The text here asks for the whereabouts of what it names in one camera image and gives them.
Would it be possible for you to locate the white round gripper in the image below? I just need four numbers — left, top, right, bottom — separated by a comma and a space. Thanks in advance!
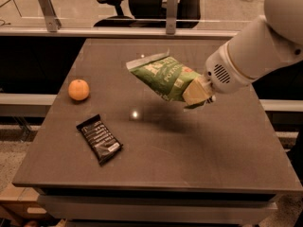
182, 43, 253, 106

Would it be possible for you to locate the orange fruit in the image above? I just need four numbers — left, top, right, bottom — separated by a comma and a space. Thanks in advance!
68, 79, 90, 101

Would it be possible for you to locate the middle metal glass bracket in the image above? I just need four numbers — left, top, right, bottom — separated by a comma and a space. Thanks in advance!
166, 0, 178, 35

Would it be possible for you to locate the left metal glass bracket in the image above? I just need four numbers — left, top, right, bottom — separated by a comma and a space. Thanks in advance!
38, 0, 62, 32

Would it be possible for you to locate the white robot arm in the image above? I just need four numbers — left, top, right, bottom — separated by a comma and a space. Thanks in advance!
183, 0, 303, 107

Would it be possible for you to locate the cardboard box under table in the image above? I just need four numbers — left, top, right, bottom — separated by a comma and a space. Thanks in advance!
0, 183, 52, 227

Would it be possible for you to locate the black office chair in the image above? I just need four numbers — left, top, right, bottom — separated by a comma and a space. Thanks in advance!
95, 0, 201, 28

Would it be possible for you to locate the green jalapeno chip bag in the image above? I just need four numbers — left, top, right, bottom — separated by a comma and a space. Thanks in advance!
126, 51, 206, 109

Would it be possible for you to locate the metal glass bracket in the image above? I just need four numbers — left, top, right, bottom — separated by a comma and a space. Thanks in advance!
166, 0, 178, 35
38, 0, 62, 32

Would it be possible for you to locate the black rxbar chocolate bar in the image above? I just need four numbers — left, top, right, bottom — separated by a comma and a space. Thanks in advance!
77, 114, 123, 166

